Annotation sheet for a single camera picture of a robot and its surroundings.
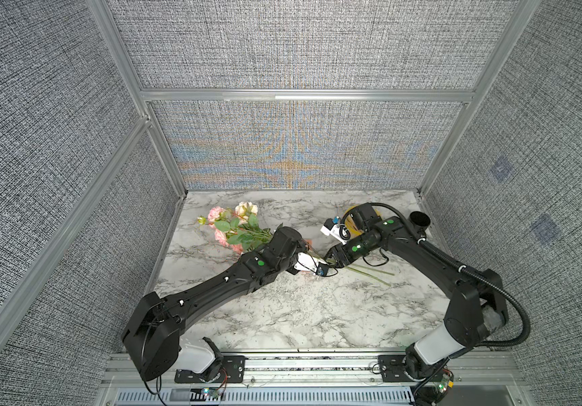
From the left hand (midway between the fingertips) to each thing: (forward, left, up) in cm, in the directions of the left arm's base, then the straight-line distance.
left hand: (306, 239), depth 80 cm
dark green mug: (+14, -46, -11) cm, 49 cm away
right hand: (-5, -6, -3) cm, 8 cm away
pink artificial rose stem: (+3, +22, +3) cm, 22 cm away
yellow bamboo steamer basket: (-3, -13, +8) cm, 16 cm away
